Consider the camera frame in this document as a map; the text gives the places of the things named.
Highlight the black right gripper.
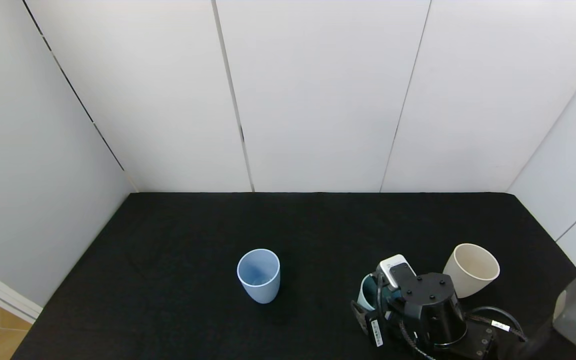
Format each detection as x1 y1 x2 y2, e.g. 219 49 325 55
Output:
349 299 393 348

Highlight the black table cloth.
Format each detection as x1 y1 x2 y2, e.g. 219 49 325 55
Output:
12 192 576 360

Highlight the white wrist camera black mount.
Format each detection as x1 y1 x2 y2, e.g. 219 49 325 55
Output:
378 254 417 292

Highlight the teal plastic cup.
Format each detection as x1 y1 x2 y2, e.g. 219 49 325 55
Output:
357 272 393 311

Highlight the white wall trim strip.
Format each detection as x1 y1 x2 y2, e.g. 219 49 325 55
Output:
0 259 44 325

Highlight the light blue plastic cup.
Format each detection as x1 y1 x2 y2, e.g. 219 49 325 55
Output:
237 248 281 304

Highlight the black camera cable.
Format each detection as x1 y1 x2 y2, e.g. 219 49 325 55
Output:
374 275 436 360

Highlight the beige plastic cup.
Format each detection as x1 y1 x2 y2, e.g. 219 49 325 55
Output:
443 243 500 299

